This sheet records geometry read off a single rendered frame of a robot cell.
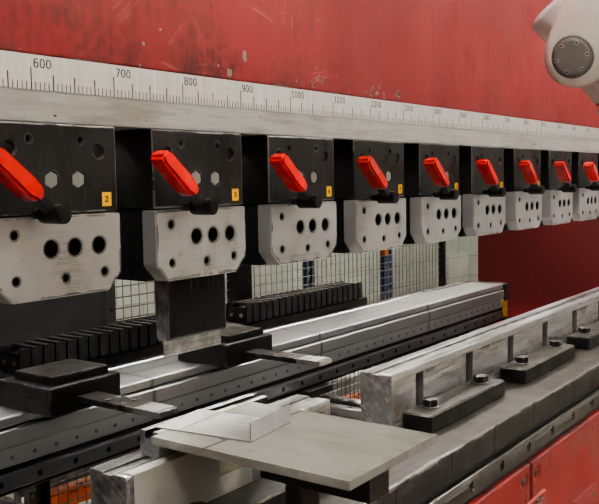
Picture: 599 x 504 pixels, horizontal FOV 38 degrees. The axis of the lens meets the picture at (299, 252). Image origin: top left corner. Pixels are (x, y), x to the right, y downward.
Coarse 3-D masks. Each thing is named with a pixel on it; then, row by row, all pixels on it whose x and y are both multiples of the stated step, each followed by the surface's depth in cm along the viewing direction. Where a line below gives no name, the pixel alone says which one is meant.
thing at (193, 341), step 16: (160, 288) 99; (176, 288) 99; (192, 288) 102; (208, 288) 104; (224, 288) 106; (160, 304) 99; (176, 304) 100; (192, 304) 102; (208, 304) 104; (224, 304) 106; (160, 320) 99; (176, 320) 100; (192, 320) 102; (208, 320) 104; (224, 320) 107; (160, 336) 100; (176, 336) 100; (192, 336) 103; (208, 336) 106; (176, 352) 101
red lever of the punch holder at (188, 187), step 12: (156, 156) 88; (168, 156) 88; (156, 168) 89; (168, 168) 88; (180, 168) 89; (168, 180) 90; (180, 180) 90; (192, 180) 91; (180, 192) 91; (192, 192) 91; (192, 204) 94; (204, 204) 93; (216, 204) 93
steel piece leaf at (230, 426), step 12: (288, 408) 100; (204, 420) 101; (216, 420) 101; (228, 420) 101; (240, 420) 101; (252, 420) 101; (264, 420) 95; (276, 420) 98; (288, 420) 100; (192, 432) 97; (204, 432) 96; (216, 432) 96; (228, 432) 96; (240, 432) 96; (252, 432) 93; (264, 432) 95
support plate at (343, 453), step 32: (256, 416) 103; (320, 416) 103; (192, 448) 92; (224, 448) 91; (256, 448) 91; (288, 448) 91; (320, 448) 91; (352, 448) 90; (384, 448) 90; (416, 448) 91; (320, 480) 83; (352, 480) 81
